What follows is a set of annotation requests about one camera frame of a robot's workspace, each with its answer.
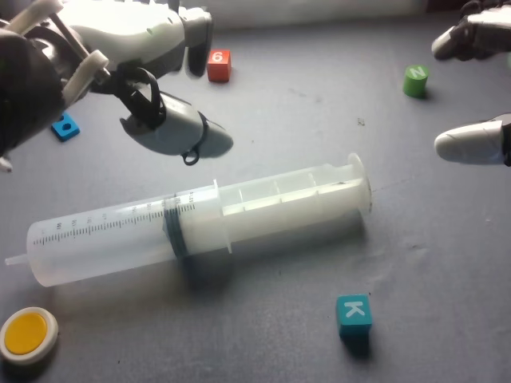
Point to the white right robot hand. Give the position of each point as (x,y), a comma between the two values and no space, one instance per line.
(467,143)

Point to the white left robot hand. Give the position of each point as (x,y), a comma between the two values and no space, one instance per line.
(131,28)

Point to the large clear plastic syringe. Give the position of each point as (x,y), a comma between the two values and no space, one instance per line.
(199,227)

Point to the green letter N cylinder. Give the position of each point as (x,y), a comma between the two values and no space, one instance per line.
(415,81)

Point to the red number block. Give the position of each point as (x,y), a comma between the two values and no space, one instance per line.
(219,68)

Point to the blue two-hole block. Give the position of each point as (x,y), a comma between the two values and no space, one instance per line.
(64,127)

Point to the grey table cloth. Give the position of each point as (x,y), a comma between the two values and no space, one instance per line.
(299,119)

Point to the teal letter K block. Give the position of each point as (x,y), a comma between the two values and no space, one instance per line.
(354,315)

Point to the yellow button with white rim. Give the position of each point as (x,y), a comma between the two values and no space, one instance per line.
(26,333)

